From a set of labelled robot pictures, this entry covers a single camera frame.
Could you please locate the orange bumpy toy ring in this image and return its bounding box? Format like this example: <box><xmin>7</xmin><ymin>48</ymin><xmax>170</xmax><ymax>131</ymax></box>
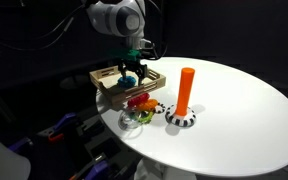
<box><xmin>136</xmin><ymin>98</ymin><xmax>159</xmax><ymax>112</ymax></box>

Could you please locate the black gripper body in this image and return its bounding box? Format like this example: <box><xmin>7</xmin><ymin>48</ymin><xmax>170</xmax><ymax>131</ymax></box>
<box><xmin>116</xmin><ymin>55</ymin><xmax>149</xmax><ymax>75</ymax></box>

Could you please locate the glass bowl with colourful toys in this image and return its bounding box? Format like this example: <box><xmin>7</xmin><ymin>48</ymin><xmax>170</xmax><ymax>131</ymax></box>
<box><xmin>117</xmin><ymin>108</ymin><xmax>142</xmax><ymax>132</ymax></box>

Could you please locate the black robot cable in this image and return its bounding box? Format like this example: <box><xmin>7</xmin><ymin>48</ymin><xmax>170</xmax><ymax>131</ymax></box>
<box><xmin>0</xmin><ymin>3</ymin><xmax>95</xmax><ymax>53</ymax></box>

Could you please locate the orange peg stacker striped base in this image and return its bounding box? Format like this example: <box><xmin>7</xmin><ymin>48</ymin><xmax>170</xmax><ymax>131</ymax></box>
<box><xmin>164</xmin><ymin>67</ymin><xmax>197</xmax><ymax>128</ymax></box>

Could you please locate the wooden slatted tray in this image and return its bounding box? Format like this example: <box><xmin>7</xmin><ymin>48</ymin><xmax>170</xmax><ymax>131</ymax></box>
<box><xmin>89</xmin><ymin>64</ymin><xmax>167</xmax><ymax>110</ymax></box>

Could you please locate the small black white striped ring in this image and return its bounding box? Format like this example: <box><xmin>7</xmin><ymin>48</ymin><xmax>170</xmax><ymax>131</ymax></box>
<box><xmin>152</xmin><ymin>102</ymin><xmax>167</xmax><ymax>115</ymax></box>

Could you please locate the white rounded chair back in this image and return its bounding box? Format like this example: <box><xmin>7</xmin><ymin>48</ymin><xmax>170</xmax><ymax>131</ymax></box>
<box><xmin>0</xmin><ymin>126</ymin><xmax>32</xmax><ymax>180</ymax></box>

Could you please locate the blue bumpy toy ring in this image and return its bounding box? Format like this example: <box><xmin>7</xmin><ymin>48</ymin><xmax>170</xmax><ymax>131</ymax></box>
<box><xmin>117</xmin><ymin>75</ymin><xmax>136</xmax><ymax>90</ymax></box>

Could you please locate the white table pedestal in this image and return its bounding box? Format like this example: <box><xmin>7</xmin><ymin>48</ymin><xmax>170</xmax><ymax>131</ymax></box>
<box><xmin>133</xmin><ymin>157</ymin><xmax>198</xmax><ymax>180</ymax></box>

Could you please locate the green bumpy toy ring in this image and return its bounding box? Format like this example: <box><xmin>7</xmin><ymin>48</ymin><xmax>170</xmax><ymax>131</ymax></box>
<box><xmin>132</xmin><ymin>109</ymin><xmax>155</xmax><ymax>125</ymax></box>

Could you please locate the purple clamp with orange tip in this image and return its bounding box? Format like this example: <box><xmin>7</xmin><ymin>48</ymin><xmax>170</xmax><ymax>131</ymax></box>
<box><xmin>47</xmin><ymin>112</ymin><xmax>79</xmax><ymax>143</ymax></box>

